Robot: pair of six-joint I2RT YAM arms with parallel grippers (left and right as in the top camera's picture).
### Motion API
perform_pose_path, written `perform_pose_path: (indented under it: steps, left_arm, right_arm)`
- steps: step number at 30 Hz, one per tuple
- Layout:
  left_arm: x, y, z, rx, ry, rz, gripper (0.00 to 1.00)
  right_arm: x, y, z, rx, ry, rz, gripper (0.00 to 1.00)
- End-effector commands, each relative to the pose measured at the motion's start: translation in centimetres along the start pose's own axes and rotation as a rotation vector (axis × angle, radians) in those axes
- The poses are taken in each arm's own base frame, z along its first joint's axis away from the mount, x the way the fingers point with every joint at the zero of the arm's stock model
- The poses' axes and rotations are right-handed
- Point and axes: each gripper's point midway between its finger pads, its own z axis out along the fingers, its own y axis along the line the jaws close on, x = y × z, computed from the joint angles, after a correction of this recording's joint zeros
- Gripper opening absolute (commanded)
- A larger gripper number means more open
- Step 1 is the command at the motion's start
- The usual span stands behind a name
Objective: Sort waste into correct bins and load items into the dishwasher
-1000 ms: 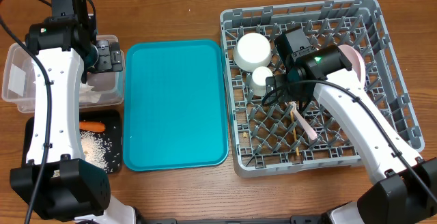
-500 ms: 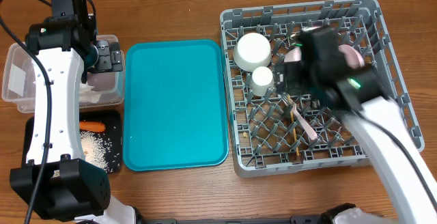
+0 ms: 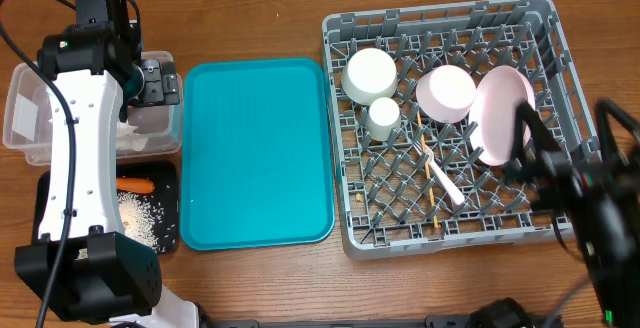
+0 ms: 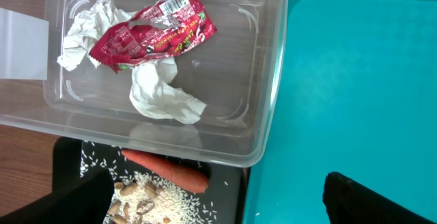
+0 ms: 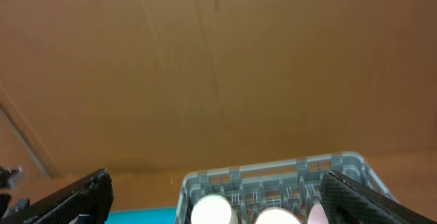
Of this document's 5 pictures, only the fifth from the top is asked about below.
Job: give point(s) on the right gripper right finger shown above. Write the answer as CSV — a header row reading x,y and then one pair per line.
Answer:
x,y
347,201

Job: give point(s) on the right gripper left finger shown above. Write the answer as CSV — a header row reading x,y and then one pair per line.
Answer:
x,y
87,200

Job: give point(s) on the cream plastic cup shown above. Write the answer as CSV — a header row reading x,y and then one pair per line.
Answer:
x,y
276,216

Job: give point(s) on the cream bowl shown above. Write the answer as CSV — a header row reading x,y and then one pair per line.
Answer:
x,y
213,209

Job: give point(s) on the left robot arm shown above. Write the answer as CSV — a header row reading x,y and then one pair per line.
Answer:
x,y
10,177

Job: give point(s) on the grey plastic dish rack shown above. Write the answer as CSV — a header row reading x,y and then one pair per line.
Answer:
x,y
294,185

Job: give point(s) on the teal plastic serving tray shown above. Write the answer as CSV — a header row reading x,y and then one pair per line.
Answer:
x,y
146,216

